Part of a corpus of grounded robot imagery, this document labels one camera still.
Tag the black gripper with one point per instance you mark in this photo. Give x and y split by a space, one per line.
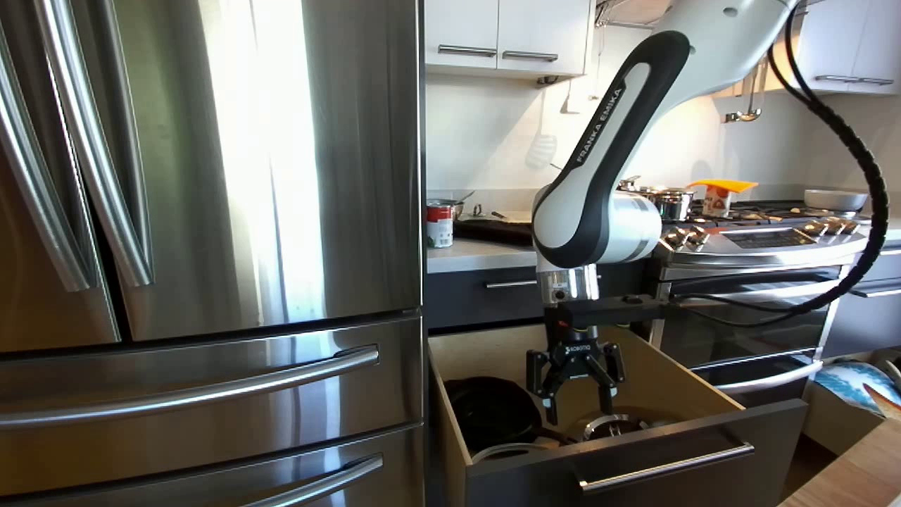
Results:
574 345

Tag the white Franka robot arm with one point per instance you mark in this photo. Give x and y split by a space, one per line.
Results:
600 141

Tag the steel pot in drawer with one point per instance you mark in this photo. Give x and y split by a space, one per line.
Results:
615 422

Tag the shallow dark grey drawer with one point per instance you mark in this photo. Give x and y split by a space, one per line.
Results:
469 300

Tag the black pan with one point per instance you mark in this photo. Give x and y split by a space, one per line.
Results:
491 412

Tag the large glass lid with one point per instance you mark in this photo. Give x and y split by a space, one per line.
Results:
510 450

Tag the stainless steel stove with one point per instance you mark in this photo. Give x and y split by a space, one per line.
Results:
750 283

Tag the large stainless steel pot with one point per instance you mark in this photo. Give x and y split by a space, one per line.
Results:
677 203

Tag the red and white can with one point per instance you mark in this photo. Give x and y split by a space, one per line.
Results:
439 225

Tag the orange yellow item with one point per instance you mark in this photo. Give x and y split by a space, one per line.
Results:
719 191

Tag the blue cloth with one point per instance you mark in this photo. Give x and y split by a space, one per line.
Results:
856 380

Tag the dark grey lower cabinet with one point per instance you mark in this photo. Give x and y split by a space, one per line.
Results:
867 314

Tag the white upper cabinet two doors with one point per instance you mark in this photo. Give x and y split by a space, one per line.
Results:
508 32

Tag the stainless steel refrigerator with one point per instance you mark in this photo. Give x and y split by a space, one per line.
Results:
206 234

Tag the white upper cabinet single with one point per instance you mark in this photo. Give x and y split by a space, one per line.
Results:
847 42

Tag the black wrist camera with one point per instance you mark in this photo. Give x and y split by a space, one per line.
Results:
608 311

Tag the metal wall hook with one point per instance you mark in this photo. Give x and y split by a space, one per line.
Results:
741 114

